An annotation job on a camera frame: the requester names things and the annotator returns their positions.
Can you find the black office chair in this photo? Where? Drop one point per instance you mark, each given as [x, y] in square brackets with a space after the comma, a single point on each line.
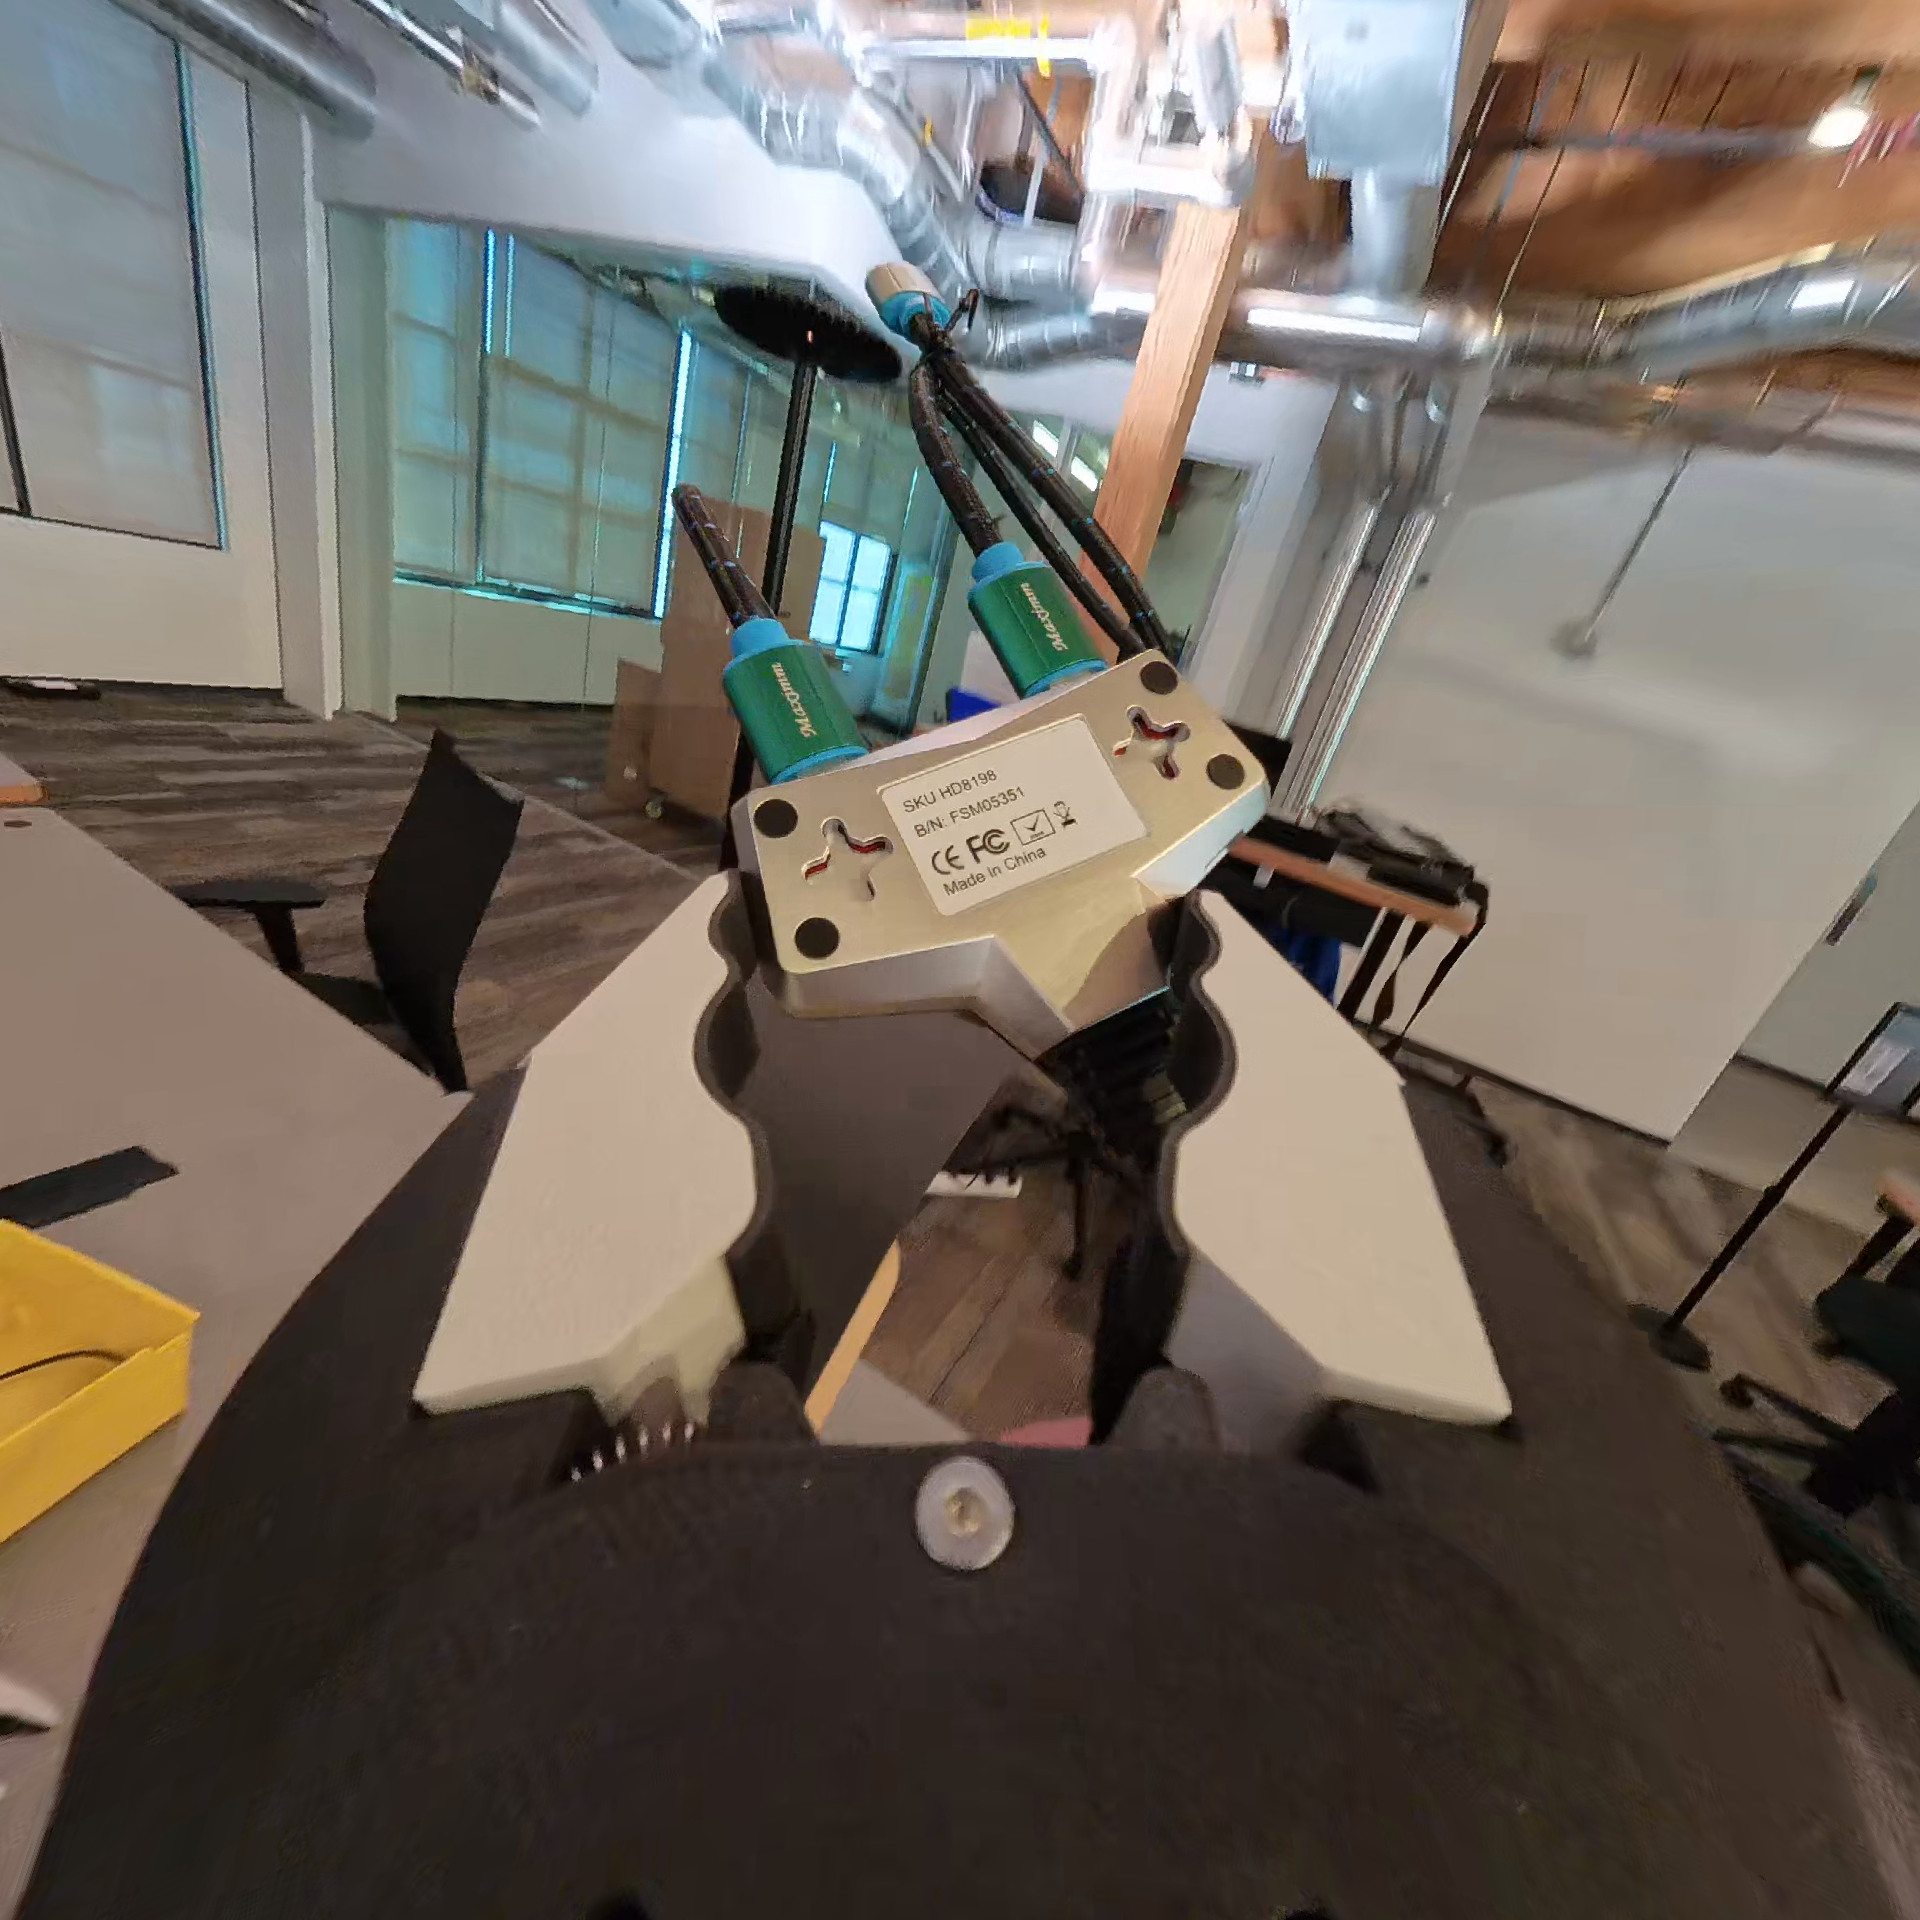
[435, 902]

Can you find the grey spiral duct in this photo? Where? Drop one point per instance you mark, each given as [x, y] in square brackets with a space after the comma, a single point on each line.
[939, 226]

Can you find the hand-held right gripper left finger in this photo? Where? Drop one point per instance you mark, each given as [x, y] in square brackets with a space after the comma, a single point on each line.
[600, 1202]

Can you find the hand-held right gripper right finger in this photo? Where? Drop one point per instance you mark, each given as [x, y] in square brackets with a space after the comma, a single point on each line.
[1320, 1215]

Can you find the white hdmi switch box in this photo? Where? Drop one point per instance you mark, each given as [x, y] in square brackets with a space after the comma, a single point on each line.
[1021, 916]

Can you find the black floor lamp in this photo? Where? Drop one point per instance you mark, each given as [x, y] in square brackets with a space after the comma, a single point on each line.
[811, 331]

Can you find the white power strip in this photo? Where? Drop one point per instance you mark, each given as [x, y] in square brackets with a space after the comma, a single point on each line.
[984, 1186]

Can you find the yellow plastic bin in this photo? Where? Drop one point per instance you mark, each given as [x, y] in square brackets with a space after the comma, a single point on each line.
[89, 1424]

